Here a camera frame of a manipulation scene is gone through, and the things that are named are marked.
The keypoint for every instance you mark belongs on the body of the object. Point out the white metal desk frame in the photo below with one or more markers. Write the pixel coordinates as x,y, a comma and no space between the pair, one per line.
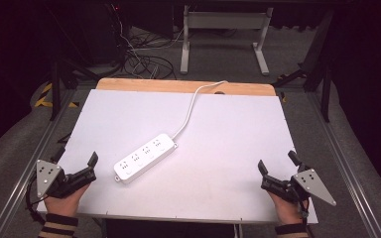
191,20

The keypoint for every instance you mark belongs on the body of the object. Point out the yellow black hazard tape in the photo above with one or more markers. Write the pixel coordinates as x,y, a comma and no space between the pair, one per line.
44,97

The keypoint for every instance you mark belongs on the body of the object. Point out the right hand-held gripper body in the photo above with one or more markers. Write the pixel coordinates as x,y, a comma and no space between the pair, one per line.
312,185

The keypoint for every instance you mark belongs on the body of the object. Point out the black metal stand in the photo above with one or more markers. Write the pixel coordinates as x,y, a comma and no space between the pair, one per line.
320,72
58,82

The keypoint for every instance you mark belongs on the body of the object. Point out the person's right hand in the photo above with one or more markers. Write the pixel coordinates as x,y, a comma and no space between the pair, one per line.
286,208

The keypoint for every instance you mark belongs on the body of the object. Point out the white board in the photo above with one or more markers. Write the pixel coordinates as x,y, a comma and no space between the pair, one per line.
218,158

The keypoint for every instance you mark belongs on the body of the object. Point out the wooden table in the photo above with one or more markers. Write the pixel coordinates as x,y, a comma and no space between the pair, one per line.
165,86

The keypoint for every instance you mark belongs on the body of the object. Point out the aluminium rail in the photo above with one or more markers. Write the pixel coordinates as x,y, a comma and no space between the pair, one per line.
29,172
340,165

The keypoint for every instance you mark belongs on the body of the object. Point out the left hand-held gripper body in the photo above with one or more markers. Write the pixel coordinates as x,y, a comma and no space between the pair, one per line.
46,175

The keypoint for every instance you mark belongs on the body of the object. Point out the white power strip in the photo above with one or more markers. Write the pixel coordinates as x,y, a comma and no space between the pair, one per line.
145,158

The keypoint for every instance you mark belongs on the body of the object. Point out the person's left hand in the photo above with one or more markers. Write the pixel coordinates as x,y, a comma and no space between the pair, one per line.
64,203

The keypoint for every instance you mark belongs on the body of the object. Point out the black computer tower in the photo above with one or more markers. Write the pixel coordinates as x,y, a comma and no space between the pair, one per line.
102,33

